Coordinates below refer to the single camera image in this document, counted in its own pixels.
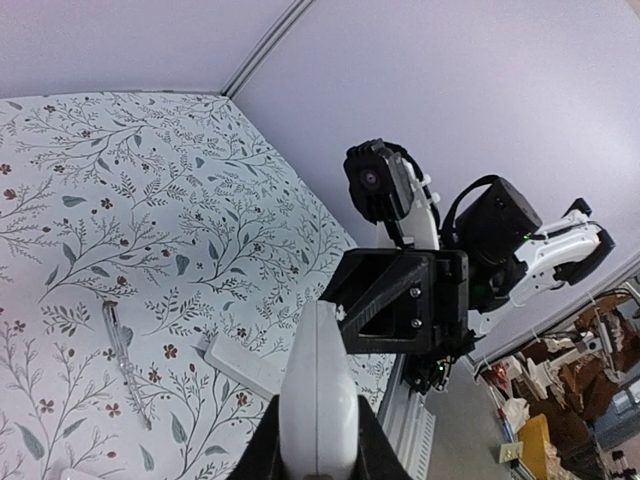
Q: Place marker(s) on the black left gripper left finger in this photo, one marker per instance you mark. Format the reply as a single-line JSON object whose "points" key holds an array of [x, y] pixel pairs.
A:
{"points": [[261, 459]]}

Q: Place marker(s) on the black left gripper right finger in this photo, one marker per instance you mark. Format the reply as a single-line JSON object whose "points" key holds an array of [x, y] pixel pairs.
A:
{"points": [[376, 459]]}

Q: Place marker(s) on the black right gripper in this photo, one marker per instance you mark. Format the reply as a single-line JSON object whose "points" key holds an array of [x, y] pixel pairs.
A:
{"points": [[392, 304]]}

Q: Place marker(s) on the white remote control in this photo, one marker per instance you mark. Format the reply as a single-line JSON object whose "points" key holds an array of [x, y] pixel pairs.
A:
{"points": [[318, 409]]}

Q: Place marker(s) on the clear plastic screwdriver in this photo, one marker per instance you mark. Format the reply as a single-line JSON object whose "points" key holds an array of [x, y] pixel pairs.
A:
{"points": [[118, 337]]}

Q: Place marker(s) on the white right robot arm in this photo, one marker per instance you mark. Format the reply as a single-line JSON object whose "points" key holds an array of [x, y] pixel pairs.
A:
{"points": [[562, 254]]}

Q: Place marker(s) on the white remote with QR label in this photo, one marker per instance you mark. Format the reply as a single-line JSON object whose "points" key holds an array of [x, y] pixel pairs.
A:
{"points": [[243, 366]]}

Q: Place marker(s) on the white remote with logo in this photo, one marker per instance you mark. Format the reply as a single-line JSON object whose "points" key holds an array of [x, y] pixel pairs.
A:
{"points": [[75, 474]]}

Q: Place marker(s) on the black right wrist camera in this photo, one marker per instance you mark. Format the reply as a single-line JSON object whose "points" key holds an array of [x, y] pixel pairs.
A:
{"points": [[379, 183]]}

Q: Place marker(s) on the aluminium back right frame post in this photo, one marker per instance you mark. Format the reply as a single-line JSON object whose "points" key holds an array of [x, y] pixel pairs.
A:
{"points": [[267, 44]]}

